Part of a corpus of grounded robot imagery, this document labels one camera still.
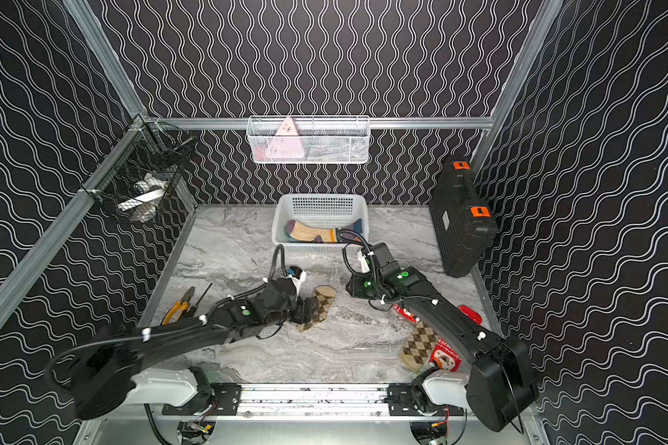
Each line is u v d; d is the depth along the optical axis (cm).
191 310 90
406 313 90
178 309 90
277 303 64
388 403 74
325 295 95
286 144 90
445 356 82
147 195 76
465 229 84
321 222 114
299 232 109
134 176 92
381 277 62
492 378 40
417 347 84
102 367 42
